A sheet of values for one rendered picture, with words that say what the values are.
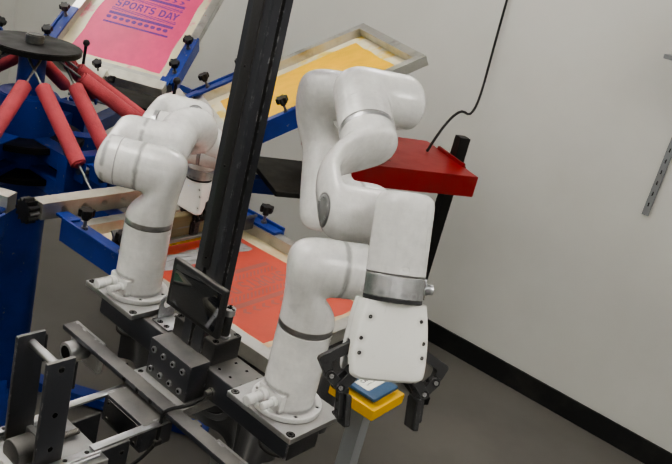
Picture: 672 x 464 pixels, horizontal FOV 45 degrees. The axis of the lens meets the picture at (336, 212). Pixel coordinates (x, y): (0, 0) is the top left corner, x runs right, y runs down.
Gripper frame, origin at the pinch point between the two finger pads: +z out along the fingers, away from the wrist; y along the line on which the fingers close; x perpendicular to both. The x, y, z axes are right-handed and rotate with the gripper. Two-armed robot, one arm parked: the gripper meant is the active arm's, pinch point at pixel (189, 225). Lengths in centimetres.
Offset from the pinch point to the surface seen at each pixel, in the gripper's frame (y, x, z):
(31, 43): -83, -2, -30
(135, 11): -139, 85, -31
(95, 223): -15.1, -21.6, 2.4
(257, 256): 15.3, 14.8, 6.1
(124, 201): -22.0, -6.5, 0.7
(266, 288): 31.2, 1.8, 5.8
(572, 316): 61, 199, 54
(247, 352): 54, -30, 4
